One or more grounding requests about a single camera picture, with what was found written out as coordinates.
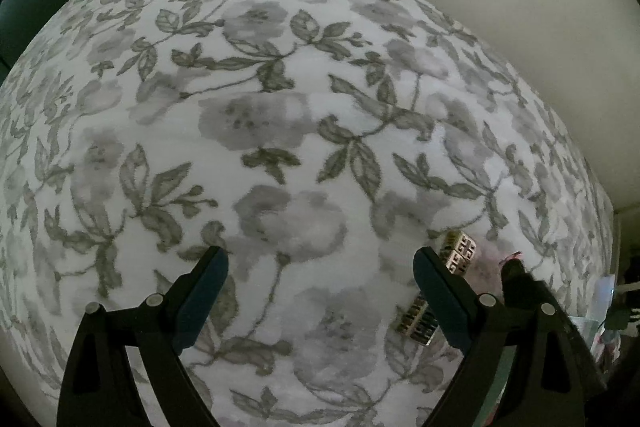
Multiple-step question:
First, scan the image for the grey floral blanket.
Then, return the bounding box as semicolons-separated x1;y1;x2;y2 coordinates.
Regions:
0;0;616;427

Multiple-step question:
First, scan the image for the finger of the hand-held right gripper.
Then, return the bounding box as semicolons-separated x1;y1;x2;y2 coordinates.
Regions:
500;258;545;305

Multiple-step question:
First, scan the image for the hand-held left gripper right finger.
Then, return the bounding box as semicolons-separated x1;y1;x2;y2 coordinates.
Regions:
413;246;607;427

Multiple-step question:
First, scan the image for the white device with light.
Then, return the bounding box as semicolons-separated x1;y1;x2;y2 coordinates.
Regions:
595;274;618;308

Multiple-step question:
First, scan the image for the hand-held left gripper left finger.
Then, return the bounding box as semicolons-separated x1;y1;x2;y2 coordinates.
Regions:
56;245;230;427

